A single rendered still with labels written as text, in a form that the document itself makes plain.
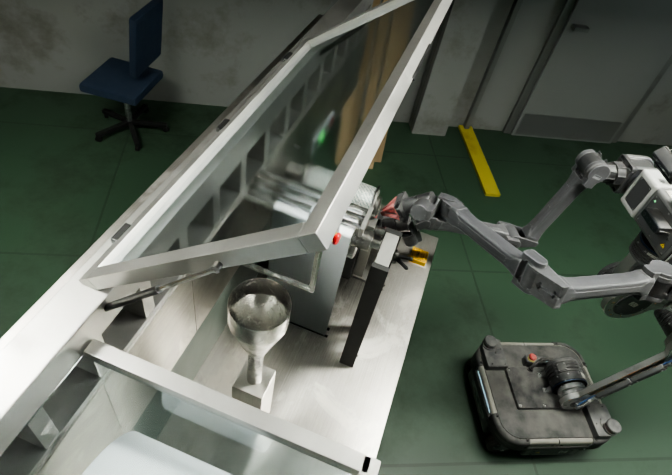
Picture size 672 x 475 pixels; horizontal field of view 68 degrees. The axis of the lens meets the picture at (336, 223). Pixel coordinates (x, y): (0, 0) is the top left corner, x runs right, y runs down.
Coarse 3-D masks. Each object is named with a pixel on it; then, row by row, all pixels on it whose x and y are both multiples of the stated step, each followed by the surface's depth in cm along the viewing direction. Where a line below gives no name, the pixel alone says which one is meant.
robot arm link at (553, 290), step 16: (528, 272) 137; (544, 272) 135; (640, 272) 142; (656, 272) 140; (528, 288) 139; (544, 288) 135; (560, 288) 131; (576, 288) 133; (592, 288) 134; (608, 288) 136; (624, 288) 138; (640, 288) 140; (560, 304) 134
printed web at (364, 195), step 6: (360, 186) 174; (366, 186) 174; (372, 186) 176; (360, 192) 172; (366, 192) 172; (372, 192) 173; (354, 198) 172; (360, 198) 172; (366, 198) 172; (372, 198) 171; (360, 204) 172; (366, 204) 171; (360, 222) 160; (348, 252) 170; (342, 270) 155
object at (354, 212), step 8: (352, 208) 147; (360, 208) 146; (344, 216) 145; (352, 216) 144; (360, 216) 143; (368, 216) 143; (344, 224) 143; (352, 224) 141; (360, 224) 141; (360, 232) 141
